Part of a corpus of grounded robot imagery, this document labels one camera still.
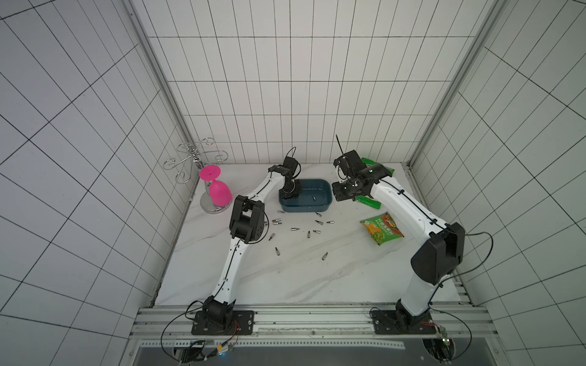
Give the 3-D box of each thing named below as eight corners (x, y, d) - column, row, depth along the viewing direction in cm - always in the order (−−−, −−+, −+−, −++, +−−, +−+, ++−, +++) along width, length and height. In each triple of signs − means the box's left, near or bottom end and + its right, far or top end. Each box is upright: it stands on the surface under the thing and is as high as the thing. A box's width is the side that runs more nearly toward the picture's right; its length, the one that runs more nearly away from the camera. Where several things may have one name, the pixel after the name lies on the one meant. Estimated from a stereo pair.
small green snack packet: (375, 247, 91) (377, 244, 89) (361, 223, 98) (362, 220, 96) (402, 237, 94) (404, 234, 92) (386, 214, 101) (388, 211, 99)
